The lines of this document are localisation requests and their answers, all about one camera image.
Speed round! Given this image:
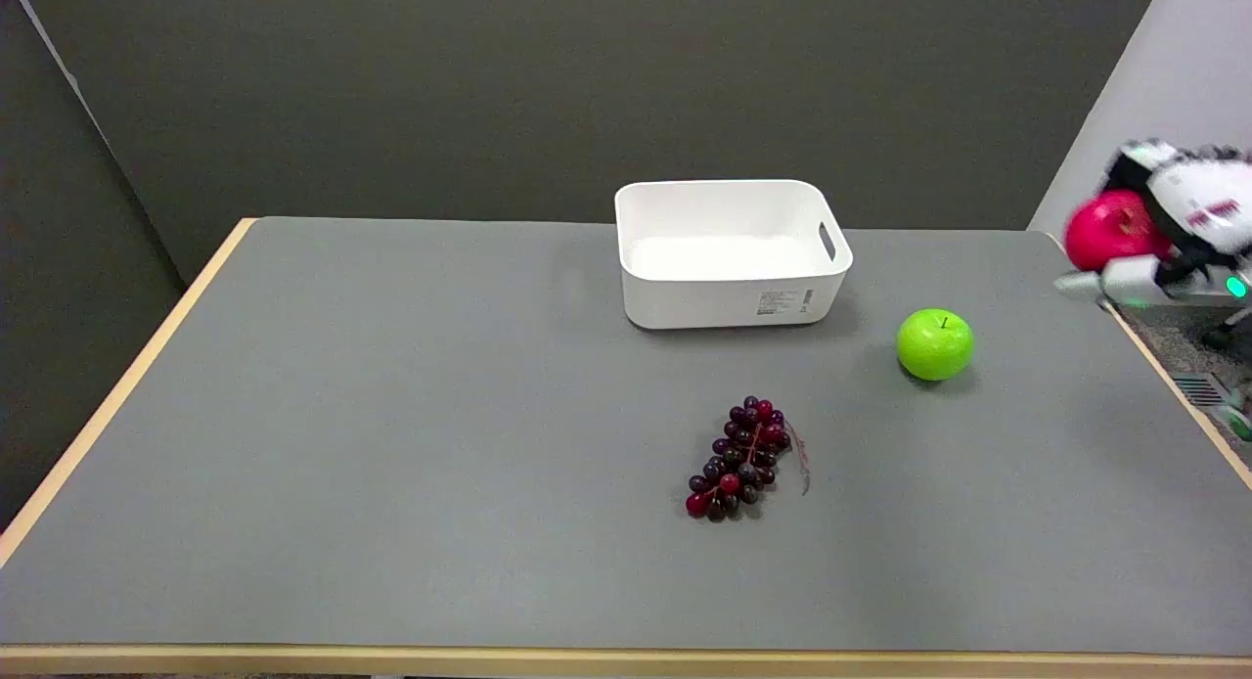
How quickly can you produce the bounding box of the grey floor device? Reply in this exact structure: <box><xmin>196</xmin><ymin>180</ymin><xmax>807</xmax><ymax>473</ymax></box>
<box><xmin>1173</xmin><ymin>307</ymin><xmax>1252</xmax><ymax>441</ymax></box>

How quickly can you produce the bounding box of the red apple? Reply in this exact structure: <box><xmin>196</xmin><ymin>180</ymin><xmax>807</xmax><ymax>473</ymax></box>
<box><xmin>1064</xmin><ymin>189</ymin><xmax>1172</xmax><ymax>272</ymax></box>

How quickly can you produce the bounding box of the green apple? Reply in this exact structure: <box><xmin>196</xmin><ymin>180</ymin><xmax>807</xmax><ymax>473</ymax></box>
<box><xmin>896</xmin><ymin>308</ymin><xmax>975</xmax><ymax>383</ymax></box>

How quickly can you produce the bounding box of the white plastic box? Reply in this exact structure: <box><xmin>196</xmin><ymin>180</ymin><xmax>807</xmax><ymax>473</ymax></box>
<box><xmin>614</xmin><ymin>179</ymin><xmax>854</xmax><ymax>331</ymax></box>

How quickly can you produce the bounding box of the dark purple grape bunch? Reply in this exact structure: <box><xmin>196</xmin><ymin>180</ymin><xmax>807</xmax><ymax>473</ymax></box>
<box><xmin>685</xmin><ymin>395</ymin><xmax>812</xmax><ymax>522</ymax></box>

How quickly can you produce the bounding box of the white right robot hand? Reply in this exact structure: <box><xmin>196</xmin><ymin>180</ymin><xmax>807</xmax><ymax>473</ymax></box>
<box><xmin>1053</xmin><ymin>139</ymin><xmax>1252</xmax><ymax>309</ymax></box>

